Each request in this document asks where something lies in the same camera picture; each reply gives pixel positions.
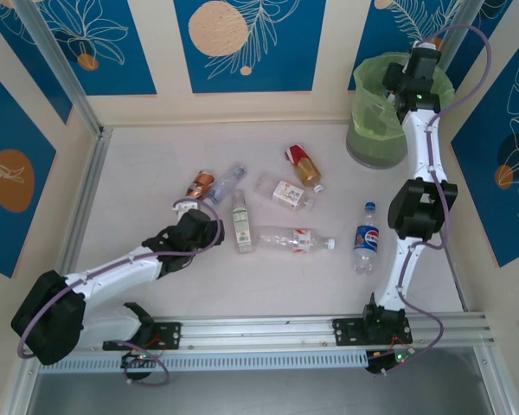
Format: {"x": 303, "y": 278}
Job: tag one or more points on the copper orange plastic bottle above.
{"x": 201, "y": 181}

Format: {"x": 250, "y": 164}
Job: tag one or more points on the clear bottle green white label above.
{"x": 241, "y": 225}

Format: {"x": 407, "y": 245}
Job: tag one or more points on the clear bluish plastic bottle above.
{"x": 225, "y": 183}

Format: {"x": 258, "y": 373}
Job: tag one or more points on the clear bottle white printed label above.
{"x": 287, "y": 192}

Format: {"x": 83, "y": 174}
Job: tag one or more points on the large clear bottle red label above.
{"x": 300, "y": 240}

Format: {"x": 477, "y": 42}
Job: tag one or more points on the amber bottle red white label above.
{"x": 307, "y": 168}

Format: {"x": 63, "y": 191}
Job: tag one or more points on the blue label cola bottle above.
{"x": 364, "y": 242}

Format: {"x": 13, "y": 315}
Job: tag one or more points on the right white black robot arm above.
{"x": 419, "y": 142}

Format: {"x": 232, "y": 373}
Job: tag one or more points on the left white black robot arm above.
{"x": 112, "y": 279}

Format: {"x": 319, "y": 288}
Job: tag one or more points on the green plastic bin bag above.
{"x": 372, "y": 73}

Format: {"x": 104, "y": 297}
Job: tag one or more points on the grey translucent bin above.
{"x": 372, "y": 151}

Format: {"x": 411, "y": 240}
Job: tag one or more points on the grey metal panel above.
{"x": 259, "y": 393}

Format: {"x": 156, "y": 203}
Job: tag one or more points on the aluminium frame post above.
{"x": 468, "y": 10}
{"x": 55, "y": 56}

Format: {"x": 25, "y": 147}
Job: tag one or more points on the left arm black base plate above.
{"x": 171, "y": 335}

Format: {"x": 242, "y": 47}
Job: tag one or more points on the aluminium side rail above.
{"x": 89, "y": 186}
{"x": 457, "y": 281}

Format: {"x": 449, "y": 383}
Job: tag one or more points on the aluminium mounting rail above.
{"x": 259, "y": 330}

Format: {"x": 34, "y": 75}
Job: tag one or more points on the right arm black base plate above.
{"x": 348, "y": 330}

